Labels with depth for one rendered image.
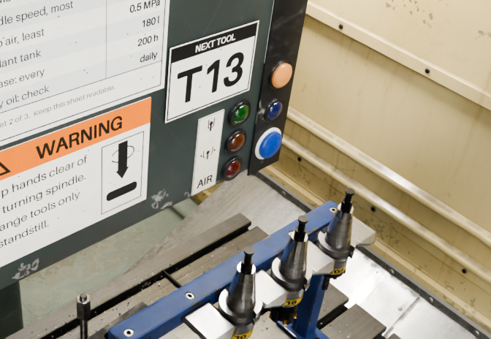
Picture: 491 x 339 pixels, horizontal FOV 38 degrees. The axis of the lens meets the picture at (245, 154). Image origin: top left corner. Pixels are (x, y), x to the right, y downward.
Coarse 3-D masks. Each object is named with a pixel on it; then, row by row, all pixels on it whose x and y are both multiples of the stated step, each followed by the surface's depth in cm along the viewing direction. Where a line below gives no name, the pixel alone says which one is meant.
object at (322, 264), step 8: (312, 248) 116; (320, 248) 116; (312, 256) 114; (320, 256) 114; (328, 256) 115; (312, 264) 113; (320, 264) 113; (328, 264) 113; (320, 272) 112; (328, 272) 112
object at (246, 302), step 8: (240, 272) 99; (232, 280) 101; (240, 280) 99; (248, 280) 99; (232, 288) 101; (240, 288) 100; (248, 288) 100; (232, 296) 101; (240, 296) 100; (248, 296) 101; (232, 304) 101; (240, 304) 101; (248, 304) 101; (240, 312) 102
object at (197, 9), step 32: (192, 0) 54; (224, 0) 57; (256, 0) 60; (192, 32) 56; (256, 64) 64; (160, 96) 57; (256, 96) 67; (160, 128) 59; (192, 128) 62; (224, 128) 66; (160, 160) 61; (192, 160) 65; (224, 160) 68; (160, 192) 64; (96, 224) 60; (128, 224) 63; (32, 256) 56; (64, 256) 59; (0, 288) 55
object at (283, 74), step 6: (282, 66) 66; (288, 66) 67; (276, 72) 66; (282, 72) 66; (288, 72) 67; (276, 78) 66; (282, 78) 67; (288, 78) 67; (276, 84) 67; (282, 84) 67
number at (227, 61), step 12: (240, 48) 61; (204, 60) 59; (216, 60) 60; (228, 60) 61; (240, 60) 62; (204, 72) 59; (216, 72) 61; (228, 72) 62; (240, 72) 63; (204, 84) 60; (216, 84) 61; (228, 84) 63; (240, 84) 64; (204, 96) 61
